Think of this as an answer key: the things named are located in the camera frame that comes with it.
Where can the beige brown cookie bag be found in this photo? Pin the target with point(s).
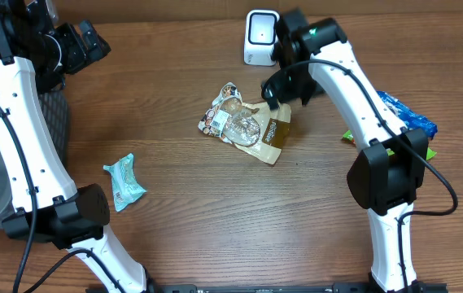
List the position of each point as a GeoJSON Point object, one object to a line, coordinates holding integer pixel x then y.
{"type": "Point", "coordinates": [253, 128]}

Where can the blue snack bar wrapper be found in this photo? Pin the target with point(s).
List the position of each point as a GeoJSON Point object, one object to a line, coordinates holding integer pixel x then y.
{"type": "Point", "coordinates": [411, 119]}

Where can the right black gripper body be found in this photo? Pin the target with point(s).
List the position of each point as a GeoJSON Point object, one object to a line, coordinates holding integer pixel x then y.
{"type": "Point", "coordinates": [298, 83]}

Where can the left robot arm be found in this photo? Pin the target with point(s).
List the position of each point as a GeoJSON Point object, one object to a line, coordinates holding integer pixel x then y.
{"type": "Point", "coordinates": [48, 206]}

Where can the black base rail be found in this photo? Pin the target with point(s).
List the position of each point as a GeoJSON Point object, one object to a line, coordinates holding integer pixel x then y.
{"type": "Point", "coordinates": [342, 287]}

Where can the light teal snack packet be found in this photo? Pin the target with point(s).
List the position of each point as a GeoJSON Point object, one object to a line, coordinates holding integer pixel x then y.
{"type": "Point", "coordinates": [125, 187]}

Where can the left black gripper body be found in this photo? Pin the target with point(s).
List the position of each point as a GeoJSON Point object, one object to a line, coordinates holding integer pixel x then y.
{"type": "Point", "coordinates": [61, 55]}

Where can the green snack packet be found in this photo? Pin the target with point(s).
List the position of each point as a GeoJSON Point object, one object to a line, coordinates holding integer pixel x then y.
{"type": "Point", "coordinates": [347, 137]}

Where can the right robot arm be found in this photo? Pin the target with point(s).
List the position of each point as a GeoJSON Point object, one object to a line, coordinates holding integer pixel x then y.
{"type": "Point", "coordinates": [384, 178]}

